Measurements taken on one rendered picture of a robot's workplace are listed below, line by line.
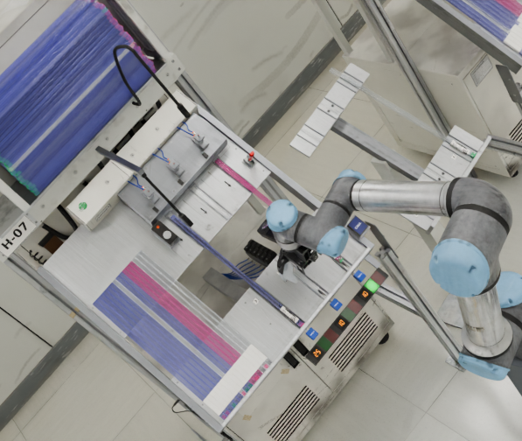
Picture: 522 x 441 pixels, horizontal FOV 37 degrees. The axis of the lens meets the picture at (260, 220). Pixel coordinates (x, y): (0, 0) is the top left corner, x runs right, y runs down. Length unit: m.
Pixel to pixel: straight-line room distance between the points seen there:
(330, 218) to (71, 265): 0.88
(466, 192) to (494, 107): 1.44
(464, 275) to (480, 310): 0.18
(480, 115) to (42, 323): 2.38
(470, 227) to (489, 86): 1.49
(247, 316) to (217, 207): 0.34
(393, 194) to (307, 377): 1.19
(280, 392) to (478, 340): 1.08
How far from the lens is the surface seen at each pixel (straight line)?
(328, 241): 1.78
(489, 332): 1.80
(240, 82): 4.25
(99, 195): 2.30
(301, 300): 2.26
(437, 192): 1.68
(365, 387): 2.97
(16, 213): 2.25
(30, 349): 4.15
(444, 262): 1.53
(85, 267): 2.34
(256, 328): 2.25
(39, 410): 4.14
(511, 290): 1.95
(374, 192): 1.78
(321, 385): 2.85
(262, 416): 2.75
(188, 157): 2.32
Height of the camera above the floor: 2.28
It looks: 36 degrees down
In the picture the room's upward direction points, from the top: 41 degrees counter-clockwise
